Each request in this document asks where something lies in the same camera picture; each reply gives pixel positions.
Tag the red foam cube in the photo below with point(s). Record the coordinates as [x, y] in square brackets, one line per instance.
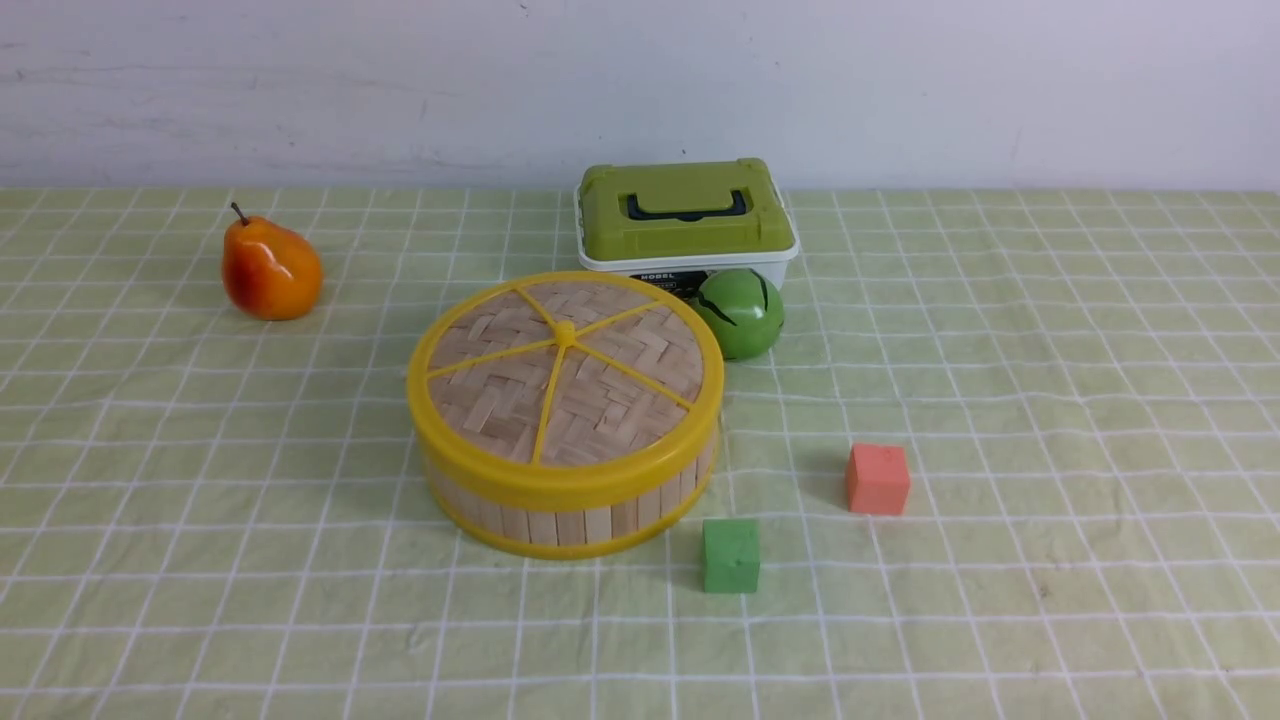
[877, 480]

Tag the bamboo steamer basket yellow rims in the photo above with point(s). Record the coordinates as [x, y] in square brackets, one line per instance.
[577, 534]

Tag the green lidded white storage box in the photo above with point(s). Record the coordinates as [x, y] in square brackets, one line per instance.
[672, 225]

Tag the orange yellow toy pear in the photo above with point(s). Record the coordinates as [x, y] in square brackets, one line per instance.
[268, 271]

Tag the green round toy melon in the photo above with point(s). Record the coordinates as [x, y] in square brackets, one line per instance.
[743, 310]

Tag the yellow rimmed bamboo steamer lid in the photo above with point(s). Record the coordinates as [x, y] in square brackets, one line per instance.
[566, 390]

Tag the green foam cube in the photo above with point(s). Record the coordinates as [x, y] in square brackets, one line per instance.
[730, 555]

